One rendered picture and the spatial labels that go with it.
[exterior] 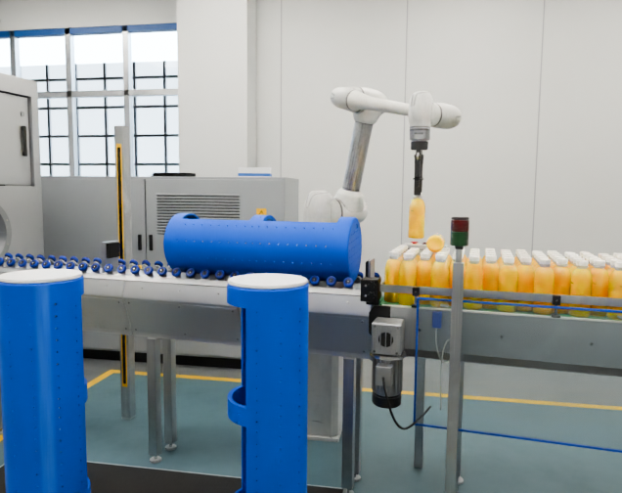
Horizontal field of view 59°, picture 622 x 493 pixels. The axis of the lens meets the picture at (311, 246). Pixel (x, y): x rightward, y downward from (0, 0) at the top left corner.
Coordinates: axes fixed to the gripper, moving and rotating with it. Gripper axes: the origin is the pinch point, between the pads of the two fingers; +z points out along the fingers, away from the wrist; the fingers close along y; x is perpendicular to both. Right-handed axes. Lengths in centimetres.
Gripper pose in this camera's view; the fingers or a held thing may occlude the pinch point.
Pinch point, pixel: (418, 187)
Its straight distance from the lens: 246.8
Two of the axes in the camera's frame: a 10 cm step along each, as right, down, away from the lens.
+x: 9.6, 0.4, -2.9
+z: -0.1, 9.9, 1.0
